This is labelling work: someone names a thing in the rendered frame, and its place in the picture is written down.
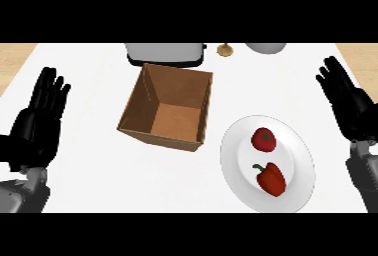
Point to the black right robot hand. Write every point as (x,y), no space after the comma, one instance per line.
(351,105)

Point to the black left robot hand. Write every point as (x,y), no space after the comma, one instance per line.
(36,128)

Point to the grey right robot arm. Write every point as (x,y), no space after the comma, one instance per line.
(363,173)

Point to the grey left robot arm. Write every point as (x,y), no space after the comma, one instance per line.
(22,191)

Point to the white oval plate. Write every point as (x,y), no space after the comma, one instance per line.
(267,163)

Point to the brown cardboard box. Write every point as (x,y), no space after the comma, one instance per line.
(169,106)

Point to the red bell pepper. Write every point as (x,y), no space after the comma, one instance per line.
(270,180)

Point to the red tomato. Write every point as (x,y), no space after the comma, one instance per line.
(262,140)

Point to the grey round bowl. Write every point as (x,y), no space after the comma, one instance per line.
(265,47)

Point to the small tan round object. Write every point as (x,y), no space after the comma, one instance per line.
(224,50)

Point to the silver toaster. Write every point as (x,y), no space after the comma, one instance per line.
(163,53)

